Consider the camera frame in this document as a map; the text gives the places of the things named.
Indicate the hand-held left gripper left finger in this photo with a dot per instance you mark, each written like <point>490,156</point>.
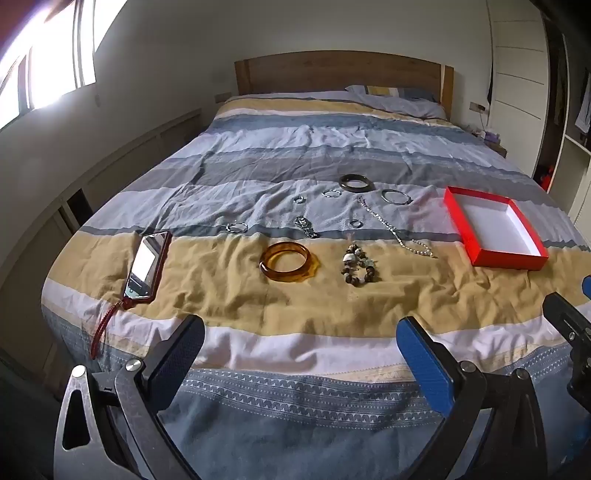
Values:
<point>178,355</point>

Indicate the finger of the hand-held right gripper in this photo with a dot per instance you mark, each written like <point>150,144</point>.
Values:
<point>565,316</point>
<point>587,287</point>

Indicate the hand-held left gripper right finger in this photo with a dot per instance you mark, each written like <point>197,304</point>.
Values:
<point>425,364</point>

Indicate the red cardboard box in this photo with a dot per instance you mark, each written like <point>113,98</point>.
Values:
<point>498,226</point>

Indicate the amber translucent bangle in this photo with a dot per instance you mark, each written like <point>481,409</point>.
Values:
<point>264,266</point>

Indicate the thin silver bangle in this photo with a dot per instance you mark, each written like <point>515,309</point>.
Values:
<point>383,196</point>

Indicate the smartphone in red case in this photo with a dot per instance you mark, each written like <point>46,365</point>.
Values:
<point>145,263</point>

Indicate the red object in closet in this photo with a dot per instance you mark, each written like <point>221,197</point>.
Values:
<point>546,177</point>

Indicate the open closet shelving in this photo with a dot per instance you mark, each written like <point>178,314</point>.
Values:
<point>572,152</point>

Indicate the wooden nightstand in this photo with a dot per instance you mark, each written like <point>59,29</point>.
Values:
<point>498,148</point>

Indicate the purple tissue pack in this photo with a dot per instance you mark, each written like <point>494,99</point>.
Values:
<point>491,136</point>

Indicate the dark green bangle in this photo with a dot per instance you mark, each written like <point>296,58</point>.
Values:
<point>346,184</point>

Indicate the white wardrobe door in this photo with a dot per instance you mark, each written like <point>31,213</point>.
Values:
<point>517,83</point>

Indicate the grey striped pillow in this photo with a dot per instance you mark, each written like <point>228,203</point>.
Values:
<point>406,104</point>

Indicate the wooden bed headboard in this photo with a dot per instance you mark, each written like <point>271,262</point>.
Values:
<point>323,69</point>

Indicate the window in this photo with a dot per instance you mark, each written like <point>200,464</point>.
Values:
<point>55,60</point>

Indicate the low white wall cabinet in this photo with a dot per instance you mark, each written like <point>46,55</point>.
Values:
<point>69,175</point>

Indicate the wall power socket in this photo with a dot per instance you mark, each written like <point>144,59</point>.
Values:
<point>222,97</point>
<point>478,107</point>

